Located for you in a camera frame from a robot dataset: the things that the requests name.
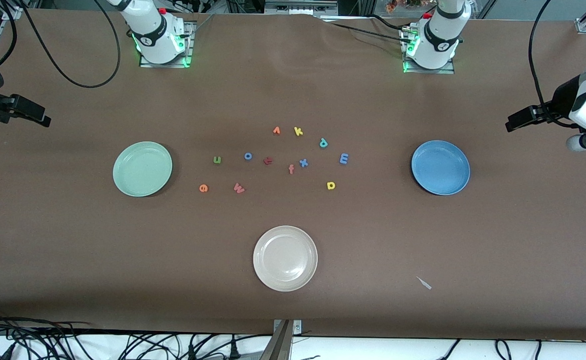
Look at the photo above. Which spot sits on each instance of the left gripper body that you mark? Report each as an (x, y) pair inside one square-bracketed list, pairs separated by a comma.
[(562, 99)]

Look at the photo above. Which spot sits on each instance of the metal camera post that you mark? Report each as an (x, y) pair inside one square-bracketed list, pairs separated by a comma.
[(282, 345)]

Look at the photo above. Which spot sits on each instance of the brown table cover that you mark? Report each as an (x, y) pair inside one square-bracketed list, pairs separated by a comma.
[(292, 215)]

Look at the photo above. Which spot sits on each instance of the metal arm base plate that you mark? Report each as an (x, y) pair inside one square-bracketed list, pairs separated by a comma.
[(145, 64), (446, 71)]

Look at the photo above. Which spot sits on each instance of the orange flowers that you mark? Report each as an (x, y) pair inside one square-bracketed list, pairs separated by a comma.
[(392, 6)]

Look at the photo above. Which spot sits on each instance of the blue foam letter m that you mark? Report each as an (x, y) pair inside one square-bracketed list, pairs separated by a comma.
[(343, 159)]

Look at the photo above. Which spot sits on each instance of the white paper scrap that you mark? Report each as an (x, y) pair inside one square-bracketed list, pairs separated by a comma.
[(424, 283)]

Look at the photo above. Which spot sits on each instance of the pink foam letter w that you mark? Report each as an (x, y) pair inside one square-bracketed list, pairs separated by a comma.
[(239, 188)]

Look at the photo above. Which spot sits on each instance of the grey power strip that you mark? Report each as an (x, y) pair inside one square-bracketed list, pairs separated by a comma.
[(300, 7)]

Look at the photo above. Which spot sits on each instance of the beige plate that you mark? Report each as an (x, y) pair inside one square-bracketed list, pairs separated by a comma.
[(285, 258)]

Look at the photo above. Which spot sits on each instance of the green plate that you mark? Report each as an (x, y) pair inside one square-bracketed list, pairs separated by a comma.
[(143, 169)]

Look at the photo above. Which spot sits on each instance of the yellow foam letter k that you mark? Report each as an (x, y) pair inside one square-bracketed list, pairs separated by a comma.
[(298, 131)]

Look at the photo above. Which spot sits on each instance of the teal foam letter p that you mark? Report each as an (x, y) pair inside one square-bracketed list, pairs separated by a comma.
[(324, 145)]

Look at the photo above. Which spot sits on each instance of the orange foam letter e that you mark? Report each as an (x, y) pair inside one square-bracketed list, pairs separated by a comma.
[(203, 188)]

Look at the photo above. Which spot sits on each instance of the blue plate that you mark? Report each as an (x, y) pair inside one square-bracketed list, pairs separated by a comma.
[(440, 167)]

